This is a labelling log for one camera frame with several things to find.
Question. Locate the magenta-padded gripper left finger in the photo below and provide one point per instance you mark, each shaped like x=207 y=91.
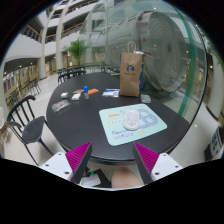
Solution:
x=60 y=165

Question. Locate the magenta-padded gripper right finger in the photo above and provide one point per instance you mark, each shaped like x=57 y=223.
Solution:
x=163 y=165

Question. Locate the white honeycomb computer mouse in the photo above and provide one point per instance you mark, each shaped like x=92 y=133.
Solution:
x=131 y=119

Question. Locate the light blue cartoon mouse pad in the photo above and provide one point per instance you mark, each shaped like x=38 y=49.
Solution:
x=115 y=130

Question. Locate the person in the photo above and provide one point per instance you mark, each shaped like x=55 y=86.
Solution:
x=126 y=179

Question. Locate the black spindle-back chair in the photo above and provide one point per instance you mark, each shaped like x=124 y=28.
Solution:
x=33 y=130

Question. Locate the clear plastic snack bag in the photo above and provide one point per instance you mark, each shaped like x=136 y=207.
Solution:
x=61 y=106

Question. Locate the grey flat pouch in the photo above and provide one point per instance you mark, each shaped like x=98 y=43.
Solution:
x=145 y=98

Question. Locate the small white box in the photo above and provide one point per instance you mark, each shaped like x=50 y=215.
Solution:
x=64 y=95

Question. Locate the white square box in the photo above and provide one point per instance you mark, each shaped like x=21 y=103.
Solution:
x=76 y=97

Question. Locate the brown flat packet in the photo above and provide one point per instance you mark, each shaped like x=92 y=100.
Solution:
x=78 y=91

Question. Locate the orange flat cloth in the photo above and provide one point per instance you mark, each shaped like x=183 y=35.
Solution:
x=94 y=91

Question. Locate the group of distant black chairs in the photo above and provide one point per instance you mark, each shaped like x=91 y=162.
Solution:
x=33 y=86

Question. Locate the white blue tissue packet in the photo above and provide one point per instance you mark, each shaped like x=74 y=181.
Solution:
x=110 y=93

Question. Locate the black chairs at table end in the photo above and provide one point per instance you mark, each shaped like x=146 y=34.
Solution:
x=68 y=75

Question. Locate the brown paper bag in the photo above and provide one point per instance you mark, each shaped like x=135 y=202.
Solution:
x=131 y=76

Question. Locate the green potted plant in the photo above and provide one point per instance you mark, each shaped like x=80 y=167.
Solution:
x=76 y=48

